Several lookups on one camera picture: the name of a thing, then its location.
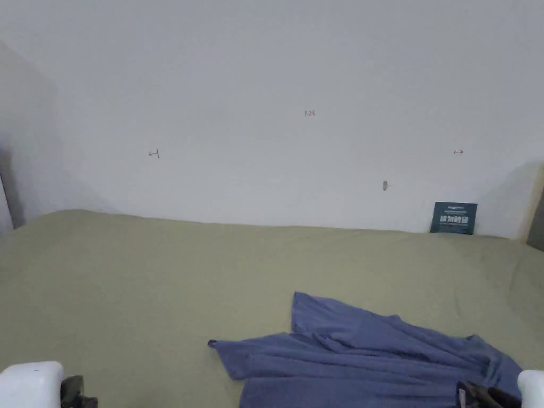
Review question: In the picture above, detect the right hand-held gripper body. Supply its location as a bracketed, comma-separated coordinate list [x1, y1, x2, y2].
[517, 369, 544, 408]

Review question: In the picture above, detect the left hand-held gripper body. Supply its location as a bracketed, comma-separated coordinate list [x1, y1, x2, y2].
[0, 361, 85, 408]

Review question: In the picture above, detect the bed with pale green sheet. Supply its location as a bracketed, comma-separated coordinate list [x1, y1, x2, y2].
[0, 209, 544, 408]

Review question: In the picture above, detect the blue shirt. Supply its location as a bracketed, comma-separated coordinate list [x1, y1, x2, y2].
[208, 291, 524, 408]

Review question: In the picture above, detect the dark green sign card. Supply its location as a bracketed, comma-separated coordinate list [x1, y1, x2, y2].
[429, 201, 479, 235]

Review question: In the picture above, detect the beige padded headboard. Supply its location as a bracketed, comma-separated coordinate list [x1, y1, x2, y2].
[517, 161, 544, 248]

